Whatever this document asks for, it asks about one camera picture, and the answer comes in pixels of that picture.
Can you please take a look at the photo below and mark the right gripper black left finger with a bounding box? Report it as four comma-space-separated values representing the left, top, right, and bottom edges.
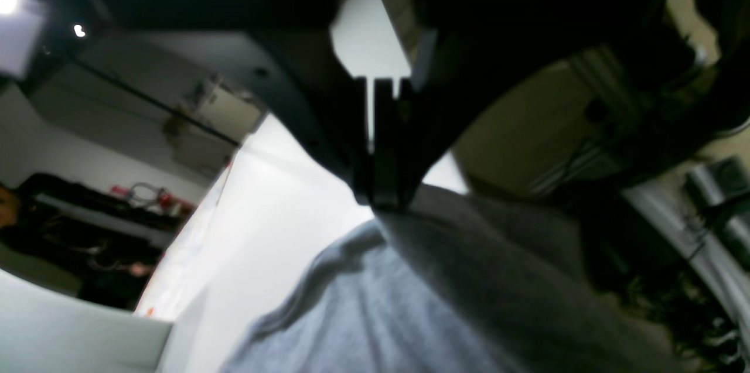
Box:
89, 0, 368, 203

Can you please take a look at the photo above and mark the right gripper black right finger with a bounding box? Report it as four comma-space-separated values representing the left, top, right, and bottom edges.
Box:
375, 0, 665, 208

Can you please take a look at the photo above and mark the grey T-shirt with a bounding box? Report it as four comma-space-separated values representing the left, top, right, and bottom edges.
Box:
221, 184, 686, 372

